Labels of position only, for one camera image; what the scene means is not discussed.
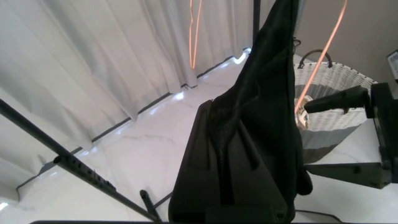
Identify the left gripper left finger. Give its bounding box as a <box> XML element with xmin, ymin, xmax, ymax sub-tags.
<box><xmin>167</xmin><ymin>99</ymin><xmax>224</xmax><ymax>223</ymax></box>

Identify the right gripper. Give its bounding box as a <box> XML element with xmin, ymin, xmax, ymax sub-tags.
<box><xmin>303</xmin><ymin>82</ymin><xmax>398</xmax><ymax>190</ymax></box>

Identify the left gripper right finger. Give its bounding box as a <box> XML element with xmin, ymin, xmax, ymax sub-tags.
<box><xmin>223</xmin><ymin>130</ymin><xmax>289</xmax><ymax>223</ymax></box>

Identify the black t-shirt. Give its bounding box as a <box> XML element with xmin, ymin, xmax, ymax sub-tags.
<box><xmin>207</xmin><ymin>0</ymin><xmax>313</xmax><ymax>223</ymax></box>

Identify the white laundry basket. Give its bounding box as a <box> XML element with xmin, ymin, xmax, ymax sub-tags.
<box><xmin>292</xmin><ymin>49</ymin><xmax>379</xmax><ymax>164</ymax></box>

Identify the black clothes rack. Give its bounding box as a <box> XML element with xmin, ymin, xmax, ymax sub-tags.
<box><xmin>0</xmin><ymin>0</ymin><xmax>262</xmax><ymax>223</ymax></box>

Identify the cream printed garment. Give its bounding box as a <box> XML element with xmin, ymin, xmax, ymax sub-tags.
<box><xmin>297</xmin><ymin>95</ymin><xmax>311</xmax><ymax>131</ymax></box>

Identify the white curtain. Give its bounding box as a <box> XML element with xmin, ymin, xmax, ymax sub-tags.
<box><xmin>0</xmin><ymin>0</ymin><xmax>277</xmax><ymax>203</ymax></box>

